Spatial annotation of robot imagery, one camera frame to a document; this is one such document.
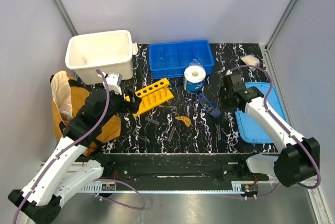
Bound light blue plastic lid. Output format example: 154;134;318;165
235;82;286;144

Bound tan rubber tubing knot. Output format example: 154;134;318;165
175;116;192;127

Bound blue safety goggles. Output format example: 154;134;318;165
198;93;221;118

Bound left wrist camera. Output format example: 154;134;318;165
102;72;122;95

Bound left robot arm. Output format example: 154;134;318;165
8;89;141;223

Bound wrapped tissue paper roll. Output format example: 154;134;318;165
184;59;206;94

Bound yellow test tube rack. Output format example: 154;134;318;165
132;78;174;117

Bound white gauze in bag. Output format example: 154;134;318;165
240;54;260;71

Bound glass test tube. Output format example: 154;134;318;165
216;125;221;140
168;126;176;142
145;117;160;125

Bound white plastic bin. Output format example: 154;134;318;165
65;30;138;85

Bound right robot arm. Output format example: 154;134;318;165
219;73;321;188

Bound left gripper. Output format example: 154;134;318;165
99;87;142;126

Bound blue compartment tray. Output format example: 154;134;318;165
148;40;214;80

